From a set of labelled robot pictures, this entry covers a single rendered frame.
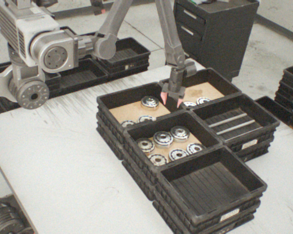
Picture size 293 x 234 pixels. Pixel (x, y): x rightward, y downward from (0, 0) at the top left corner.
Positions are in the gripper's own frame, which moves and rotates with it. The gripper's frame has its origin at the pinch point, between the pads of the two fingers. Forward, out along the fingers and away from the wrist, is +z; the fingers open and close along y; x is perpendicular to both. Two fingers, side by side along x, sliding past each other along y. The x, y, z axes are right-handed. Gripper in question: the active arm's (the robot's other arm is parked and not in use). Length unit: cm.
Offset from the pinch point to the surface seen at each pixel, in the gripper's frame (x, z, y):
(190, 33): -168, 45, 13
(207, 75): -65, 19, -12
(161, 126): -4.7, 18.8, 3.6
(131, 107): -21.0, 24.2, 24.4
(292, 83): -140, 56, -77
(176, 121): -11.2, 18.7, -2.6
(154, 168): 30.6, 13.9, -0.8
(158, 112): -22.1, 24.2, 9.0
